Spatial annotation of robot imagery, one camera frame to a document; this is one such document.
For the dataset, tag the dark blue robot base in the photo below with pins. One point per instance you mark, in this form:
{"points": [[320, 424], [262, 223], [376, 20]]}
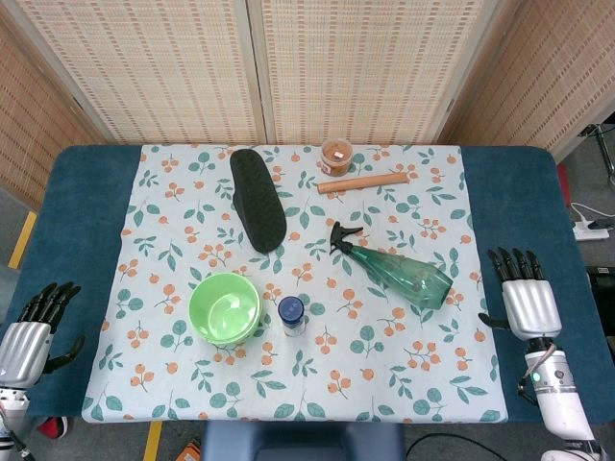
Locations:
{"points": [[302, 442]]}

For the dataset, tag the small blue-capped jar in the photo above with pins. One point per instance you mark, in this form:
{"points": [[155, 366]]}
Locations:
{"points": [[292, 316]]}

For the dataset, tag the black shoe insole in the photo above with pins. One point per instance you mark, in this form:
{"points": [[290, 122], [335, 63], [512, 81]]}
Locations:
{"points": [[257, 199]]}

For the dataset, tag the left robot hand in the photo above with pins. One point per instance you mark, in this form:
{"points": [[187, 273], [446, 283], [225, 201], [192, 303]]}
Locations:
{"points": [[26, 336]]}

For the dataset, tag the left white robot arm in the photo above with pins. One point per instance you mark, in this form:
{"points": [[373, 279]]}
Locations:
{"points": [[10, 413]]}

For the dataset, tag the blue table cover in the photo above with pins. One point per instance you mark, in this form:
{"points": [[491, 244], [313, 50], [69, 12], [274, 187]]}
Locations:
{"points": [[72, 230]]}

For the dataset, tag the wooden rolling pin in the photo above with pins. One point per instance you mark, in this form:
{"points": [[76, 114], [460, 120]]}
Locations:
{"points": [[362, 182]]}

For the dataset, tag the red and white object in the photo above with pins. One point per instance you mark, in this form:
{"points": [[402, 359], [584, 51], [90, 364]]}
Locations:
{"points": [[52, 426]]}

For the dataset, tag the black metal stand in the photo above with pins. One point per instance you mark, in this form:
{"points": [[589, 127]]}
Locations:
{"points": [[603, 144]]}

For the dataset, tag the green plastic bucket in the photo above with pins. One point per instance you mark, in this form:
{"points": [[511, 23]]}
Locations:
{"points": [[225, 308]]}

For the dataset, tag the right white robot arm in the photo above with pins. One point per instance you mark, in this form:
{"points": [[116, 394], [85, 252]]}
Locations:
{"points": [[557, 394]]}

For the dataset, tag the white power strip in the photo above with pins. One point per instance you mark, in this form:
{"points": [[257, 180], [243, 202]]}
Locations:
{"points": [[590, 233]]}

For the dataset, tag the clear jar of orange snacks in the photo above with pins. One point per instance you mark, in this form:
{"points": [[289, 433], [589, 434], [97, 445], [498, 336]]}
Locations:
{"points": [[337, 157]]}

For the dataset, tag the floral printed tablecloth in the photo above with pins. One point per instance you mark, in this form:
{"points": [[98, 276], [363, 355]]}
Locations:
{"points": [[298, 374]]}

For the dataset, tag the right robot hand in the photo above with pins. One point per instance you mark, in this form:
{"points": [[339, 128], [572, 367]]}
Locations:
{"points": [[528, 302]]}

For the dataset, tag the orange box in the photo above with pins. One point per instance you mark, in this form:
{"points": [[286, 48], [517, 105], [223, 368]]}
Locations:
{"points": [[188, 451]]}

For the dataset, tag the woven folding screen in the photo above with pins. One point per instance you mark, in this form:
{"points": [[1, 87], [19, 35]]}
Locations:
{"points": [[307, 67]]}

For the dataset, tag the green spray bottle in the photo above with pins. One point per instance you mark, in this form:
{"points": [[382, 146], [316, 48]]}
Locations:
{"points": [[399, 274]]}

